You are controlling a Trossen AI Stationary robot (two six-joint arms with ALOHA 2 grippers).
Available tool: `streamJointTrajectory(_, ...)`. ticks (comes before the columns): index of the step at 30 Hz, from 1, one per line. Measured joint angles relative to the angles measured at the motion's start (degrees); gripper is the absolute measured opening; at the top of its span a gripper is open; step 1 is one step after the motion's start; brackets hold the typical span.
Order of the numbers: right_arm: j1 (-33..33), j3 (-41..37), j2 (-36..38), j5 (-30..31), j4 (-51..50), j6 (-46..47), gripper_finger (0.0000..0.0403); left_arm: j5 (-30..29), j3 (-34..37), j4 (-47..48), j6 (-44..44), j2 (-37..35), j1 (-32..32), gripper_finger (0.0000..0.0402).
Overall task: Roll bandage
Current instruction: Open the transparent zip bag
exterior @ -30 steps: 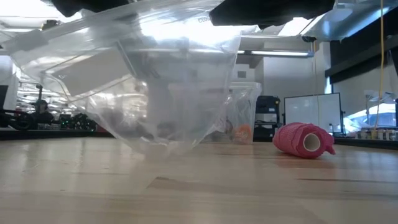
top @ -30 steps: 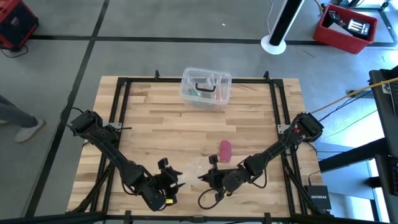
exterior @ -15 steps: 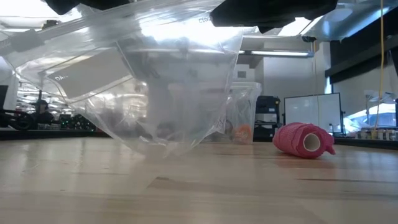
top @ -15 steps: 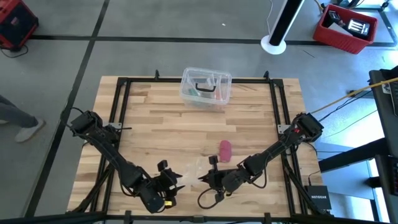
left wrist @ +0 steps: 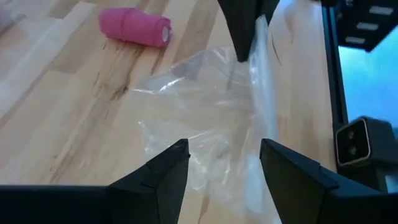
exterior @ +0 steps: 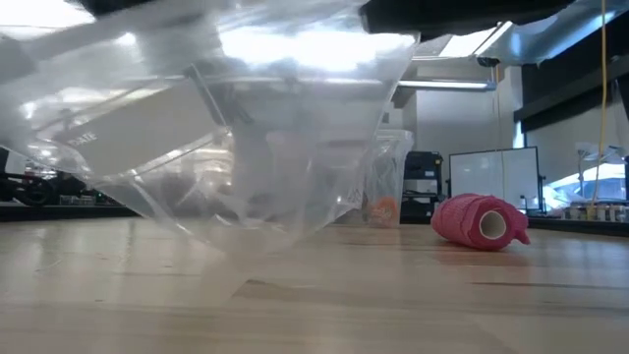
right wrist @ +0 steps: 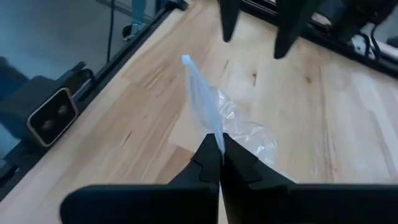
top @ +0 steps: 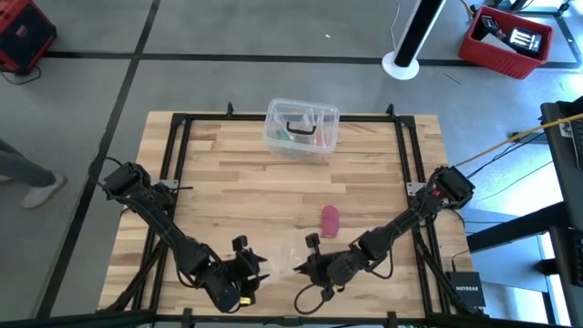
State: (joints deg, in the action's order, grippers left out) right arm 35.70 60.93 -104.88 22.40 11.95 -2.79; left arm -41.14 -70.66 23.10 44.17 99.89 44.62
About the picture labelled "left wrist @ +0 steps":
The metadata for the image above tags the clear plastic bag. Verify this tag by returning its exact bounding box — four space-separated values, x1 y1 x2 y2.
130 14 281 224

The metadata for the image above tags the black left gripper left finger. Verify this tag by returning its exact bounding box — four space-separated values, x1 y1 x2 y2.
0 139 190 224

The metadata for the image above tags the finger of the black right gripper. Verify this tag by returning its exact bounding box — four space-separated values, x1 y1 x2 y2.
263 0 280 24
217 0 264 62

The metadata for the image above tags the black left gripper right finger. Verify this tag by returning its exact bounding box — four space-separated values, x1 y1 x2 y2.
260 138 398 224

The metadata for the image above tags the black drawer cabinet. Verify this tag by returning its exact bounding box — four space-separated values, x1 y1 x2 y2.
335 0 398 52

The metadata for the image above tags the pink elastic bandage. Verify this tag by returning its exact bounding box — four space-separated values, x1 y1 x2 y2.
98 7 172 49

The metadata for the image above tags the black table-level camera box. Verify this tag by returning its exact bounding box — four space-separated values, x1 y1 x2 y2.
335 116 398 194

